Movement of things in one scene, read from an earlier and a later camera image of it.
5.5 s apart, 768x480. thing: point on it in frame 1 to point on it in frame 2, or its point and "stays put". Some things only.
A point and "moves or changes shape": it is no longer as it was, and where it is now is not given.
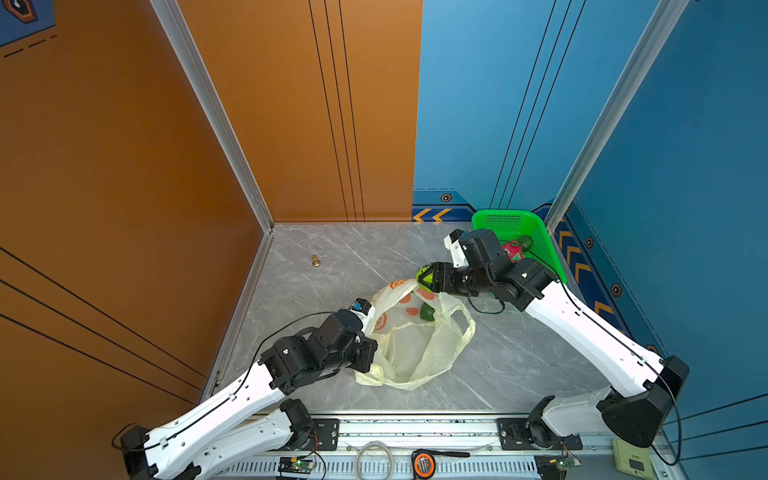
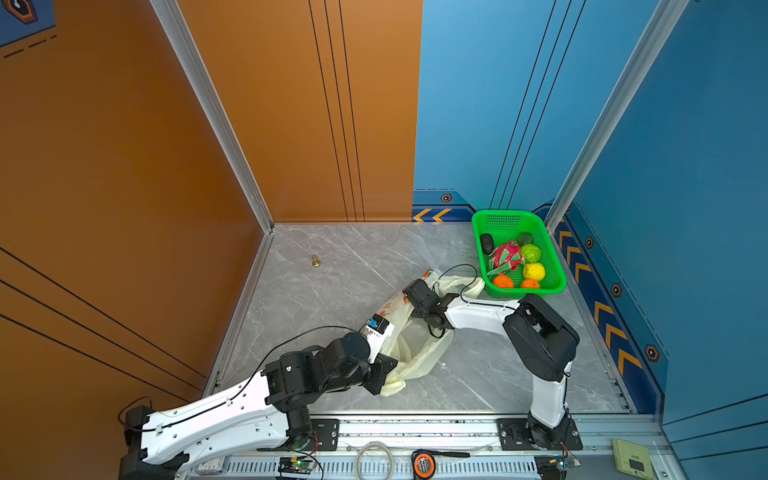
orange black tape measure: (423, 461) stays put
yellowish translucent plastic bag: (418, 336) moves or changes shape
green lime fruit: (428, 278) to (530, 252)
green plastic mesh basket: (510, 225) stays put
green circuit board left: (293, 464) stays put
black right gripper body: (464, 282) to (418, 313)
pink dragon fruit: (514, 251) stays put
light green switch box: (632, 459) stays put
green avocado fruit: (525, 242) stays put
